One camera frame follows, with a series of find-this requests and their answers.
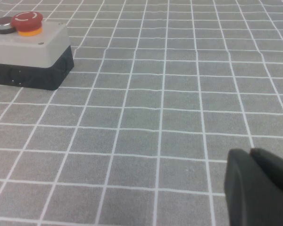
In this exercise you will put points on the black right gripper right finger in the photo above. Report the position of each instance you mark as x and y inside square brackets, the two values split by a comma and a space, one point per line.
[276, 169]

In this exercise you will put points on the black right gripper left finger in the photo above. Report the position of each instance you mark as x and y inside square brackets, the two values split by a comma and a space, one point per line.
[247, 200]

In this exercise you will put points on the grey black button control box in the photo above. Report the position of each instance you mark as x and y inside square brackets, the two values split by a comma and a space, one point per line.
[33, 58]

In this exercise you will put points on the grey white-checked tablecloth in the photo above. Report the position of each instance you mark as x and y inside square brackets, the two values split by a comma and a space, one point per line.
[155, 106]

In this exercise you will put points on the red mushroom emergency stop button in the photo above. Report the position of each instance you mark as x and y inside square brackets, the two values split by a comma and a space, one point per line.
[26, 20]

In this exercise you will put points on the red flat push button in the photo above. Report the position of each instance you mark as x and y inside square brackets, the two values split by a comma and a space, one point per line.
[3, 24]

